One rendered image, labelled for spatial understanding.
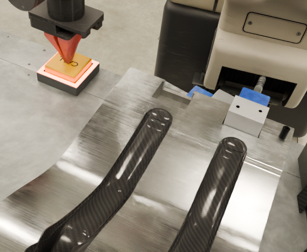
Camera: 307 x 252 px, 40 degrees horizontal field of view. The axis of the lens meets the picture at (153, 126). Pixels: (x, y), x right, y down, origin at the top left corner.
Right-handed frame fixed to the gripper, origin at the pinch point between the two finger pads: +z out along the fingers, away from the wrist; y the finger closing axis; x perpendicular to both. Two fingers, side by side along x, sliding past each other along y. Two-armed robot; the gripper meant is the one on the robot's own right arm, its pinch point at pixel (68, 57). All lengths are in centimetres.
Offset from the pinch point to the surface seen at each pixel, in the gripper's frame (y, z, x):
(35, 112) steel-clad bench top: 0.2, 4.0, -10.5
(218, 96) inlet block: 26.2, -1.2, 2.8
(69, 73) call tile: 1.7, 0.8, -2.6
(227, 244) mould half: 35.1, -4.9, -23.6
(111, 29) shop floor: -53, 85, 120
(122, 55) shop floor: -38, 85, 104
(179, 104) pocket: 21.5, -2.2, -3.0
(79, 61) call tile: 1.5, 0.8, 0.9
